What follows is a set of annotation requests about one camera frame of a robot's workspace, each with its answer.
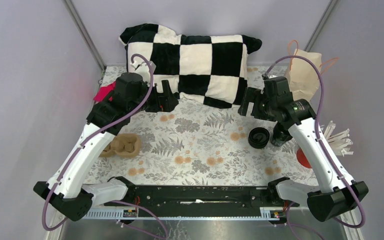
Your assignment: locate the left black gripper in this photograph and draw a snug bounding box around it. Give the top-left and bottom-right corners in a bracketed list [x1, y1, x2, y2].
[128, 79, 179, 116]

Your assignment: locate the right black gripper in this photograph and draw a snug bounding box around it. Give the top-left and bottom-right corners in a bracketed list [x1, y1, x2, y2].
[237, 86, 277, 122]

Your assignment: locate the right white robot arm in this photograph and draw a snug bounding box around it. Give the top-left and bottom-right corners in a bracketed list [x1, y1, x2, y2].
[238, 76, 369, 222]

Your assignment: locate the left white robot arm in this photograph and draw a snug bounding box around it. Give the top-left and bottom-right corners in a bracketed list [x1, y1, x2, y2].
[33, 73, 179, 221]

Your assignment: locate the stack of black cups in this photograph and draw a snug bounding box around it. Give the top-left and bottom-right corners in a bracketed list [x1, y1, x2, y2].
[270, 122, 293, 147]

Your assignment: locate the black white checkered pillow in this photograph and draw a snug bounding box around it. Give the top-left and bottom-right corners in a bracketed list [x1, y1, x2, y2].
[119, 23, 263, 109]

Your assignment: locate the floral table mat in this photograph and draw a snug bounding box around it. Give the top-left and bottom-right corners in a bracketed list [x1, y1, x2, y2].
[80, 65, 320, 187]

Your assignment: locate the pink cloth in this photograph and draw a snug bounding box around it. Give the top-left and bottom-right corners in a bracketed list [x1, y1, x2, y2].
[93, 82, 116, 103]

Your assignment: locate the brown cardboard cup carrier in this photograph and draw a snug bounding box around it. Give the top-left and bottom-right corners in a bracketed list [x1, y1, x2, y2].
[99, 133, 142, 158]

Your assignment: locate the brown paper bag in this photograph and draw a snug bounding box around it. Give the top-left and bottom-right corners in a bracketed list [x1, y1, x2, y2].
[284, 40, 338, 101]

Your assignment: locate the red cup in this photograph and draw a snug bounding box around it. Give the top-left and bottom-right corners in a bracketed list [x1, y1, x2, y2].
[296, 148, 312, 169]

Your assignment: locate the white wrapped straws bundle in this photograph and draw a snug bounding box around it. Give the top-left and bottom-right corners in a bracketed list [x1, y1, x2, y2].
[320, 120, 354, 157]

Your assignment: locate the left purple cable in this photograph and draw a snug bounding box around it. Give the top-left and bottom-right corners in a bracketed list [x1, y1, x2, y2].
[41, 53, 156, 232]

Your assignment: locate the purple cable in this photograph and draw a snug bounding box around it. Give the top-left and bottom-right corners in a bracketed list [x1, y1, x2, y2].
[41, 53, 156, 232]
[264, 55, 367, 229]

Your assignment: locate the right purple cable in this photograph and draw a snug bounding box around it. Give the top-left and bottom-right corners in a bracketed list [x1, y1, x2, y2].
[264, 55, 367, 229]

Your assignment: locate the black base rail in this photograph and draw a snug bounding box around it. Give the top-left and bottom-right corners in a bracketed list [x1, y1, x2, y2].
[104, 176, 290, 219]

